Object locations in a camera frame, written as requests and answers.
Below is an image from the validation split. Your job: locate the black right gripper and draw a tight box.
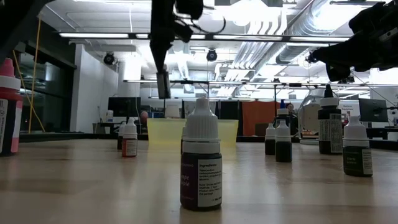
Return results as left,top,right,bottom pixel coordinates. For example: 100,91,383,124
312,19,398,82

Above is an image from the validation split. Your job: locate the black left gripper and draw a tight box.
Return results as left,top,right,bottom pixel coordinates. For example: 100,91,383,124
150,0,177,100

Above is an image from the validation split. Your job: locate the large black-capped colouring bottle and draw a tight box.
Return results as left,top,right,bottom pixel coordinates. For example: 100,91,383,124
318,83,343,156

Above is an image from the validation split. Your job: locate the large blue-capped colouring bottle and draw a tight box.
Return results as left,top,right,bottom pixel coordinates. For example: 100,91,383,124
275,99,292,128

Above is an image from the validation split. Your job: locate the red small dropper bottle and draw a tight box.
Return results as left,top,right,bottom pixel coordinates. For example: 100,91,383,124
121,118,138,158

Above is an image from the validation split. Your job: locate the dark green small dropper bottle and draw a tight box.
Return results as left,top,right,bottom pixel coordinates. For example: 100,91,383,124
343,115,373,177

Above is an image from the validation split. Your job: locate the purple small dropper bottle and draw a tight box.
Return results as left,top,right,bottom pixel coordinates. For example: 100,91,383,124
180,97,223,212

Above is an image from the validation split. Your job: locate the large pink-capped colouring bottle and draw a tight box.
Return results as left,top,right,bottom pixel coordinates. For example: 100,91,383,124
0,58,23,156

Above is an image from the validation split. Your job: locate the black computer monitor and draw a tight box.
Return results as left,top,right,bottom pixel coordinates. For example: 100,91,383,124
108,96,142,118
359,98,389,123

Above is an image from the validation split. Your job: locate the yellow translucent plastic bin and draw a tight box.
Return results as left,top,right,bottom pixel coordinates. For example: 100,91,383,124
146,118,239,147

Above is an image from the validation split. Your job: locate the person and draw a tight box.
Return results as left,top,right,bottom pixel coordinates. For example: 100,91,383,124
286,103,299,134

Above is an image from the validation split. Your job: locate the black partition panel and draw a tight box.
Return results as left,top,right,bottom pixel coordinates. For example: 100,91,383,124
217,100,243,119

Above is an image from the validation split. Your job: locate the black office desk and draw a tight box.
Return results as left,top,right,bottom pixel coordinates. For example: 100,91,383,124
92,121,147,135

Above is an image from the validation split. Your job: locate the orange partition curtain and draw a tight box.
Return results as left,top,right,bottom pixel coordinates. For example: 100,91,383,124
242,100,292,137

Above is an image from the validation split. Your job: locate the white wall sign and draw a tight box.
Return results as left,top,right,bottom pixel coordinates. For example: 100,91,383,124
341,101,361,118

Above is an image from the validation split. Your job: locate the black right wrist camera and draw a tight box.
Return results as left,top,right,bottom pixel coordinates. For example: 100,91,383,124
348,0,398,43

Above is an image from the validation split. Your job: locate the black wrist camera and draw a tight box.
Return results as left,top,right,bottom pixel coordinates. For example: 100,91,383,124
175,0,205,20
348,0,398,43

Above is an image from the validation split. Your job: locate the black frame bar with lights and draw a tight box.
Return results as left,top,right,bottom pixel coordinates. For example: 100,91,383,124
58,32,351,44

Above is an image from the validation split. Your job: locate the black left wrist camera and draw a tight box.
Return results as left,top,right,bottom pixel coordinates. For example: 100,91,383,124
175,0,205,20

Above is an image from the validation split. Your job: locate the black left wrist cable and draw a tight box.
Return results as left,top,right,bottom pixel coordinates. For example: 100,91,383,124
198,15,227,35

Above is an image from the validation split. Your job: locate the yellow extension cable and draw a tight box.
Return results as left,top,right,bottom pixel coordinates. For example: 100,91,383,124
12,15,46,134

